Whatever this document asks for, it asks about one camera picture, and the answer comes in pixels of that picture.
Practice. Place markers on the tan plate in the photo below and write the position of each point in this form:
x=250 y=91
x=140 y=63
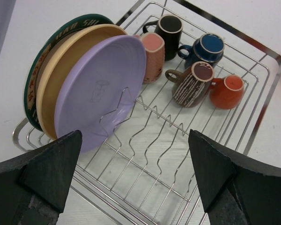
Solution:
x=59 y=66

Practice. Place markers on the black mug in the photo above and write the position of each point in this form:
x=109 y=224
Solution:
x=170 y=28

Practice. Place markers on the blue mug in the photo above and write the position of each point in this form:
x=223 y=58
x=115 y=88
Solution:
x=208 y=48

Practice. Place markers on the pink textured cup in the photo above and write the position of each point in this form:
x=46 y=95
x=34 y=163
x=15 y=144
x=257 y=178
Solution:
x=155 y=51

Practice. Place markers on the orange red mug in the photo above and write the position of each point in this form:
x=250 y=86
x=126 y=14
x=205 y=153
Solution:
x=226 y=93

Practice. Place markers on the brown striped mug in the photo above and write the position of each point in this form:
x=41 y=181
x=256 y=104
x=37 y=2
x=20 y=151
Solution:
x=192 y=85

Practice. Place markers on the purple plate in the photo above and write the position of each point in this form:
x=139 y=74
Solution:
x=100 y=89

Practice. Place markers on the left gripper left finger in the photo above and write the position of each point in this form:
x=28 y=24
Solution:
x=34 y=186

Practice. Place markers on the metal wire dish rack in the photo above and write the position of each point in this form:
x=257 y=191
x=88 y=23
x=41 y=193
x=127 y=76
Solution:
x=143 y=174

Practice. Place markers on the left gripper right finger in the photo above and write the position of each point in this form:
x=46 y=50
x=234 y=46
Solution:
x=234 y=189

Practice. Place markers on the dark green plate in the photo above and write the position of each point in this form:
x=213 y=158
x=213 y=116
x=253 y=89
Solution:
x=44 y=56

